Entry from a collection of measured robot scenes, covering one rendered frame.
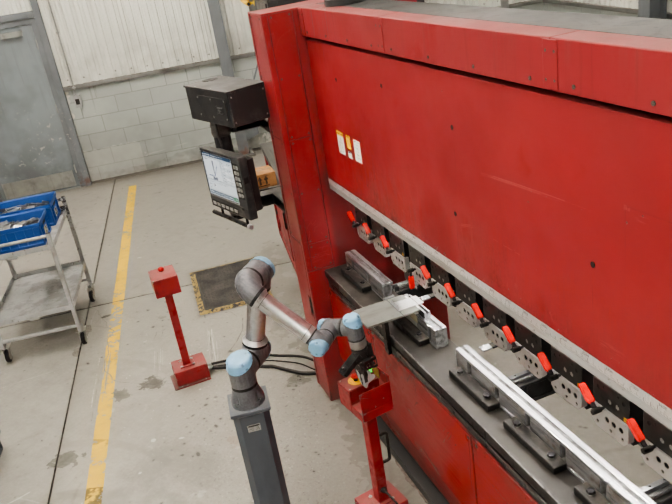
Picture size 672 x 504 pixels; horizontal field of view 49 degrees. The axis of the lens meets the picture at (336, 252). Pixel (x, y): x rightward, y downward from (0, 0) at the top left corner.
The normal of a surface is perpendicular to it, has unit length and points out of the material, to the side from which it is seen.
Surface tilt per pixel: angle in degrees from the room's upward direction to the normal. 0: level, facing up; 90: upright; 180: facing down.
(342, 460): 0
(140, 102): 90
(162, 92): 90
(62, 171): 90
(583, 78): 90
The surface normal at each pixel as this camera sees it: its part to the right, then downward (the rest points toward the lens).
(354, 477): -0.14, -0.90
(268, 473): 0.22, 0.37
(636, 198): -0.92, 0.28
